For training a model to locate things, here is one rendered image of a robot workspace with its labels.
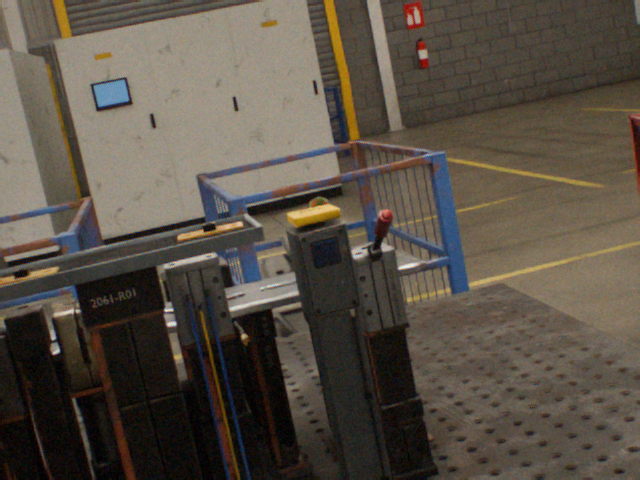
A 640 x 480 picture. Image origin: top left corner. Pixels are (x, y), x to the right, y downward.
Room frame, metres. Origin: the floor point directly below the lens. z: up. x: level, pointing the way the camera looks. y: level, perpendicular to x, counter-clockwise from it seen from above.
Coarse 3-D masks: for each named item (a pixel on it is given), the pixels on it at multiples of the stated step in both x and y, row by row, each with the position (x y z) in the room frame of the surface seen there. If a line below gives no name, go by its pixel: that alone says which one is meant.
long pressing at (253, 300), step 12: (396, 252) 1.64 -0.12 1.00; (408, 252) 1.63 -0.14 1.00; (408, 264) 1.52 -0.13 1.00; (420, 264) 1.52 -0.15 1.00; (276, 276) 1.64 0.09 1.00; (288, 276) 1.62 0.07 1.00; (228, 288) 1.62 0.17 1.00; (240, 288) 1.60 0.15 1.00; (252, 288) 1.58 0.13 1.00; (264, 288) 1.58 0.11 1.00; (276, 288) 1.55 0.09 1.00; (288, 288) 1.53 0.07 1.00; (228, 300) 1.53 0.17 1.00; (240, 300) 1.51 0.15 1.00; (252, 300) 1.50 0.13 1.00; (264, 300) 1.47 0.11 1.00; (276, 300) 1.47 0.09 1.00; (288, 300) 1.47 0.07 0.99; (168, 312) 1.55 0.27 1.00; (240, 312) 1.46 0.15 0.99; (252, 312) 1.46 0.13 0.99; (168, 324) 1.44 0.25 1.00; (60, 360) 1.41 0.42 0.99
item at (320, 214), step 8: (312, 208) 1.26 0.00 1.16; (320, 208) 1.25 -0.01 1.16; (328, 208) 1.23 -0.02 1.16; (336, 208) 1.22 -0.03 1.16; (288, 216) 1.25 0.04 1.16; (296, 216) 1.22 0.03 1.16; (304, 216) 1.21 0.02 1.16; (312, 216) 1.21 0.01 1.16; (320, 216) 1.21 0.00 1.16; (328, 216) 1.21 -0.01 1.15; (336, 216) 1.21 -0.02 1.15; (296, 224) 1.21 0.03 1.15; (304, 224) 1.21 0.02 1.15; (312, 224) 1.23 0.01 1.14; (320, 224) 1.23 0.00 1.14
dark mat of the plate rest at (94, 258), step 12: (156, 240) 1.26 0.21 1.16; (168, 240) 1.23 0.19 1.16; (192, 240) 1.20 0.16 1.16; (108, 252) 1.24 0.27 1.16; (120, 252) 1.22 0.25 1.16; (132, 252) 1.20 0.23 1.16; (48, 264) 1.23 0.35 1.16; (60, 264) 1.22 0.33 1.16; (72, 264) 1.20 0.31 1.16; (84, 264) 1.18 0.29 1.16; (0, 276) 1.22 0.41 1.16
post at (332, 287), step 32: (352, 256) 1.22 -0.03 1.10; (320, 288) 1.20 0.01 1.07; (352, 288) 1.21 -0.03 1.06; (320, 320) 1.21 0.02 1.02; (352, 320) 1.21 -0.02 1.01; (320, 352) 1.22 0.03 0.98; (352, 352) 1.21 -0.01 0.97; (352, 384) 1.21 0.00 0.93; (352, 416) 1.21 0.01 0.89; (352, 448) 1.21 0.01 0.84; (384, 448) 1.22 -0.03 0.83
